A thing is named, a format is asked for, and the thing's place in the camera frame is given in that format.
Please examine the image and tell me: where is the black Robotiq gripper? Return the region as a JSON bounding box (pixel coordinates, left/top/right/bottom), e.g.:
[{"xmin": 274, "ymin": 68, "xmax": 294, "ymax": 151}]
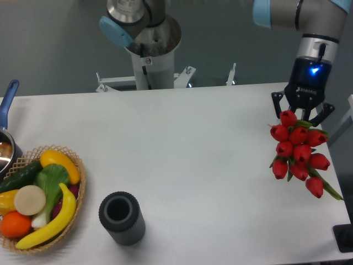
[{"xmin": 271, "ymin": 58, "xmax": 335, "ymax": 126}]

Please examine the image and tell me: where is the red tulip bouquet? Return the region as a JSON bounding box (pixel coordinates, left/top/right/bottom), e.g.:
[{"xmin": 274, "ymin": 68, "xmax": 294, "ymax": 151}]
[{"xmin": 269, "ymin": 110, "xmax": 344, "ymax": 200}]

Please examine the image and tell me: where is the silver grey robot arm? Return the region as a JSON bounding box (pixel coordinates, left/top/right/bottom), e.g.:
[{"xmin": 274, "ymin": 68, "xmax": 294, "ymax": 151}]
[{"xmin": 99, "ymin": 1, "xmax": 351, "ymax": 126}]

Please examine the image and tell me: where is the dark grey ribbed vase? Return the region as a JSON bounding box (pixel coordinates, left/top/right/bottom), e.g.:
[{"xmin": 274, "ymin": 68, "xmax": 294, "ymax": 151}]
[{"xmin": 98, "ymin": 191, "xmax": 146, "ymax": 246}]

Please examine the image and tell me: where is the black device at table edge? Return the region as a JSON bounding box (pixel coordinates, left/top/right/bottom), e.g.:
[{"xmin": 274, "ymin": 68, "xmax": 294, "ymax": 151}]
[{"xmin": 333, "ymin": 224, "xmax": 352, "ymax": 253}]

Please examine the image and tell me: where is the red purple vegetable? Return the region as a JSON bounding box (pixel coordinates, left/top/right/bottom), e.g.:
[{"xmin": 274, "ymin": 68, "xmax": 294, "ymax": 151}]
[{"xmin": 51, "ymin": 184, "xmax": 79, "ymax": 220}]

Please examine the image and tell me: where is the yellow banana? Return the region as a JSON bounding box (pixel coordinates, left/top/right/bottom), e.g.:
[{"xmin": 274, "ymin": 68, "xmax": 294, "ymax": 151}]
[{"xmin": 15, "ymin": 183, "xmax": 76, "ymax": 250}]

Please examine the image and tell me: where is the green bok choy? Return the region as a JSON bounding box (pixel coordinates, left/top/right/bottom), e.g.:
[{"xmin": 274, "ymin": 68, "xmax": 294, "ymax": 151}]
[{"xmin": 31, "ymin": 163, "xmax": 69, "ymax": 230}]

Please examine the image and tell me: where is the woven wicker basket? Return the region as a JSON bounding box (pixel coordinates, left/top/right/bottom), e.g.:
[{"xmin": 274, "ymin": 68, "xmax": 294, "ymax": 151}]
[{"xmin": 1, "ymin": 145, "xmax": 86, "ymax": 254}]

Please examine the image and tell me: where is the green cucumber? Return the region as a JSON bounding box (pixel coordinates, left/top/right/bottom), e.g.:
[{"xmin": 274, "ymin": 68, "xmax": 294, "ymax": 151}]
[{"xmin": 1, "ymin": 161, "xmax": 42, "ymax": 193}]

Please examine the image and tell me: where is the beige round disc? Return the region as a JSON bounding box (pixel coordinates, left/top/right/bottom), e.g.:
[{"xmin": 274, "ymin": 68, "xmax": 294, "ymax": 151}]
[{"xmin": 14, "ymin": 185, "xmax": 46, "ymax": 216}]

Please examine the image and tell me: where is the yellow bell pepper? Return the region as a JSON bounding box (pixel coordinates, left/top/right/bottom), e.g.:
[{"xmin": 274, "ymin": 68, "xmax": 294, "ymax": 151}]
[{"xmin": 0, "ymin": 189, "xmax": 19, "ymax": 216}]

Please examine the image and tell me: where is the orange fruit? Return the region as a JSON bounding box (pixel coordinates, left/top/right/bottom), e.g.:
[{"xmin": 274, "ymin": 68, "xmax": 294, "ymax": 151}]
[{"xmin": 1, "ymin": 211, "xmax": 31, "ymax": 238}]

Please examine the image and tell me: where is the white frame bar right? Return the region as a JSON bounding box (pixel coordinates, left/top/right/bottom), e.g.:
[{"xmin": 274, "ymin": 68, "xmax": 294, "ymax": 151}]
[{"xmin": 328, "ymin": 94, "xmax": 352, "ymax": 147}]

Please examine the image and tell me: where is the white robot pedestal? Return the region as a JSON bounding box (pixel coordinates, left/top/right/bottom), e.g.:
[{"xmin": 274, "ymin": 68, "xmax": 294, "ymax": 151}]
[{"xmin": 96, "ymin": 16, "xmax": 196, "ymax": 92}]

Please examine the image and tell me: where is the blue handled saucepan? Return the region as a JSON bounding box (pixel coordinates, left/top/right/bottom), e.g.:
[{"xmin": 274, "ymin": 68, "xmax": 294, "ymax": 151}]
[{"xmin": 1, "ymin": 79, "xmax": 23, "ymax": 182}]

